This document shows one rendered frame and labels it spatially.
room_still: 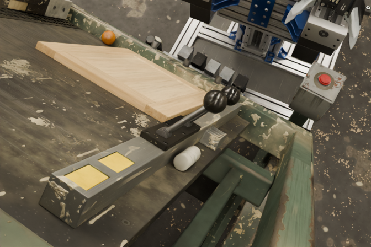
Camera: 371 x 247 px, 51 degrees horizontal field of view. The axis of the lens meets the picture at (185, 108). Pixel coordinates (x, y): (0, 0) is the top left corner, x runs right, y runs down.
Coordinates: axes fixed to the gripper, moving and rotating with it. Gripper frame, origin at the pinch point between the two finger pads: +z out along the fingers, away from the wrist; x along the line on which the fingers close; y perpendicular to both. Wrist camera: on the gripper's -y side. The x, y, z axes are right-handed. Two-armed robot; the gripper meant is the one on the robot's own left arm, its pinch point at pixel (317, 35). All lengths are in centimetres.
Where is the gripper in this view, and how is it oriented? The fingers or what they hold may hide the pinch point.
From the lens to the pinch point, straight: 93.4
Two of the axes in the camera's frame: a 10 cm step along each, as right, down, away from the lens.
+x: 9.0, 4.1, -1.9
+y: -4.0, 5.3, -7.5
